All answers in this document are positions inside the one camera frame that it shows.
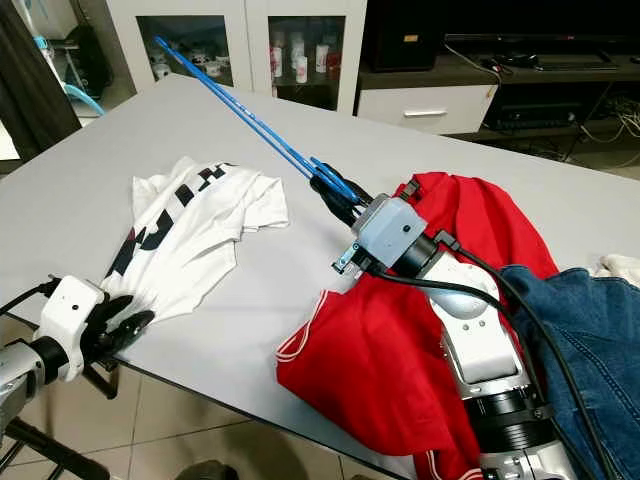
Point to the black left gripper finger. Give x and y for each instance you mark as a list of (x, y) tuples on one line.
[(135, 328), (122, 308)]

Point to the grey table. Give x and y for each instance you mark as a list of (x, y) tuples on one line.
[(460, 150)]

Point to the white glass door cabinet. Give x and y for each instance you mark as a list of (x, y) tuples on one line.
[(245, 40)]

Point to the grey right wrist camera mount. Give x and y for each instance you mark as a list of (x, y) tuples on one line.
[(390, 232)]

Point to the black television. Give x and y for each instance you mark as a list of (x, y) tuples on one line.
[(540, 20)]

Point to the plain white garment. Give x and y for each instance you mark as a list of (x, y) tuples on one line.
[(622, 268)]

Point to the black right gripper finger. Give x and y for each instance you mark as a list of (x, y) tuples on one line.
[(330, 195), (350, 188)]

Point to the blue denim garment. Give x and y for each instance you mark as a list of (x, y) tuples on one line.
[(590, 350)]

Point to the white drawer TV stand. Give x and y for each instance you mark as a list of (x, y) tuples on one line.
[(420, 105)]

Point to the dark curtain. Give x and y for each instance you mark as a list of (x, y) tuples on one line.
[(35, 80)]

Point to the white T-shirt black print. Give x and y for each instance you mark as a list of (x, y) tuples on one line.
[(200, 240)]

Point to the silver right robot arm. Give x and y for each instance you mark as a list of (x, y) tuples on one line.
[(480, 340)]

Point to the red garment white trim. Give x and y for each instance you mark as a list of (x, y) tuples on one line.
[(370, 350)]

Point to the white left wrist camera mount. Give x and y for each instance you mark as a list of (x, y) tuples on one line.
[(70, 315)]

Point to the blue clothes hanger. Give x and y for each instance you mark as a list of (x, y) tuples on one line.
[(230, 90)]

